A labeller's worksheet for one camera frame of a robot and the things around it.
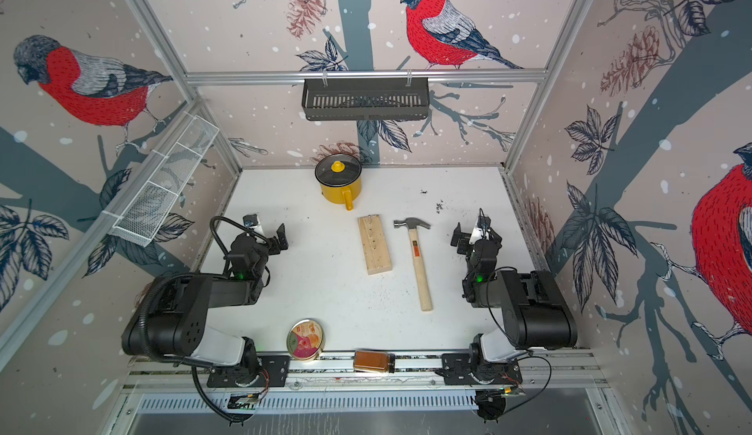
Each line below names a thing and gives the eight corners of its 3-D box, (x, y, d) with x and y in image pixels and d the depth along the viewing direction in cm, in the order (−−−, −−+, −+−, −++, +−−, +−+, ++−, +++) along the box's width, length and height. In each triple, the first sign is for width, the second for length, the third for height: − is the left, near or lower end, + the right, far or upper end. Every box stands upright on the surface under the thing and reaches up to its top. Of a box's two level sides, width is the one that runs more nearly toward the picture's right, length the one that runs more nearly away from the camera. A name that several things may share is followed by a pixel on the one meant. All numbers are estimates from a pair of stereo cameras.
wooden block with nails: (367, 276, 92) (367, 271, 89) (357, 222, 105) (357, 217, 103) (392, 271, 93) (392, 266, 90) (379, 218, 106) (379, 213, 104)
